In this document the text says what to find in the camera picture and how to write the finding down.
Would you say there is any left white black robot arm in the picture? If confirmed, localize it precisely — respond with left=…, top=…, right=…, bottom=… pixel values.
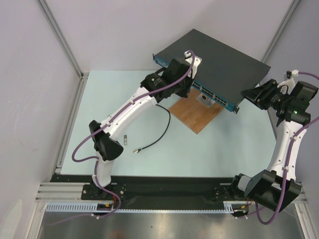
left=89, top=54, right=202, bottom=199

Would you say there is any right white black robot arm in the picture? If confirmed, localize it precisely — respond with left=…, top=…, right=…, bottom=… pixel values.
left=229, top=79, right=319, bottom=212

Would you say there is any brown wooden board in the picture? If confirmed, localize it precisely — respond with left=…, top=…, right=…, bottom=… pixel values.
left=168, top=88, right=224, bottom=134

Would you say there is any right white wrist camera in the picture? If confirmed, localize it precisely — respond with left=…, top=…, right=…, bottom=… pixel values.
left=277, top=70, right=299, bottom=94

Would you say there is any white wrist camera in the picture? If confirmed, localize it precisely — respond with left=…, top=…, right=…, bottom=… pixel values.
left=184, top=51, right=202, bottom=79
left=277, top=70, right=299, bottom=94

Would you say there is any metal switch stand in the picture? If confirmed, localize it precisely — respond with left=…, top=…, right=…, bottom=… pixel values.
left=196, top=94, right=215, bottom=108

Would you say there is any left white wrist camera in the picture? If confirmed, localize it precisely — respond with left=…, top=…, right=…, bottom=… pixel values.
left=184, top=51, right=202, bottom=79

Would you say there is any blue black network switch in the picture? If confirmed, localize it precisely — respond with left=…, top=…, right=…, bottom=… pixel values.
left=153, top=29, right=271, bottom=114

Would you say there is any black cable with plug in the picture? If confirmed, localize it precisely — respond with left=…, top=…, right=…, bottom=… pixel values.
left=134, top=104, right=171, bottom=155

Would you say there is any right aluminium frame post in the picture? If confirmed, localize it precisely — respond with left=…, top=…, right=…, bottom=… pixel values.
left=261, top=0, right=303, bottom=64

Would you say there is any aluminium frame post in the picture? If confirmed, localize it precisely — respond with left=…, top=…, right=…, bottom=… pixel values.
left=36, top=0, right=88, bottom=79
left=261, top=0, right=303, bottom=64

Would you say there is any left aluminium frame post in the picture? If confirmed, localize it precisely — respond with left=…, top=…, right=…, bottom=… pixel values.
left=36, top=0, right=88, bottom=79

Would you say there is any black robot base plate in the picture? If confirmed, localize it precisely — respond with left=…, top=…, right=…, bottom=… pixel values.
left=50, top=174, right=252, bottom=211

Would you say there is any aluminium frame rail front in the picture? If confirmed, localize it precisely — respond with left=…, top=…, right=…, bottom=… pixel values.
left=34, top=181, right=307, bottom=203

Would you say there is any white slotted cable duct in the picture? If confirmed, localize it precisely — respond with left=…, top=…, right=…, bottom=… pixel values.
left=45, top=201, right=247, bottom=214

